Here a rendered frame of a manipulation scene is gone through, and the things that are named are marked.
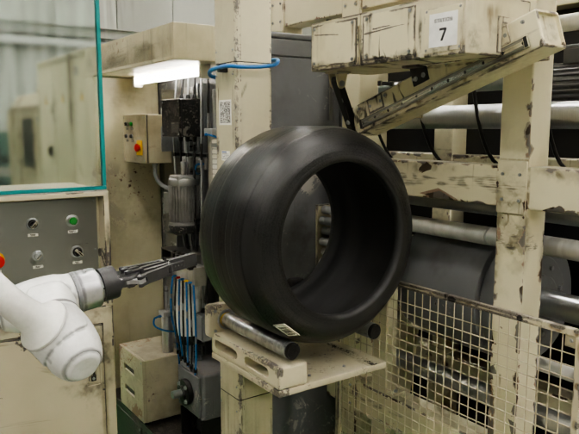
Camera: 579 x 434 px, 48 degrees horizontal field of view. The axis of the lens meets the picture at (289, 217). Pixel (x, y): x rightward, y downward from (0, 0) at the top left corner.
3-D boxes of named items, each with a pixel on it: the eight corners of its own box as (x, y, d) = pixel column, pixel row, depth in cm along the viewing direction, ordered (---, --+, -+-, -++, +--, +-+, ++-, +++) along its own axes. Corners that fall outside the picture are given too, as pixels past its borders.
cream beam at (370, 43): (308, 71, 200) (309, 23, 198) (370, 76, 214) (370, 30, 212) (463, 53, 151) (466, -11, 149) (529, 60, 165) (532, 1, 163)
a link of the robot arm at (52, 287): (66, 300, 145) (87, 333, 136) (-7, 322, 136) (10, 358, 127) (62, 260, 140) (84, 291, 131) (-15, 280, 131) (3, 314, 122)
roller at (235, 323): (216, 319, 190) (226, 307, 191) (225, 329, 192) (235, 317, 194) (283, 353, 161) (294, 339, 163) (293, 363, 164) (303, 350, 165)
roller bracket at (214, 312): (204, 336, 191) (203, 303, 190) (312, 313, 214) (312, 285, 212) (209, 338, 188) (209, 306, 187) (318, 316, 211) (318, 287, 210)
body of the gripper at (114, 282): (102, 273, 137) (142, 262, 142) (89, 266, 144) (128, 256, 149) (108, 306, 139) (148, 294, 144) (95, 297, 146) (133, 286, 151)
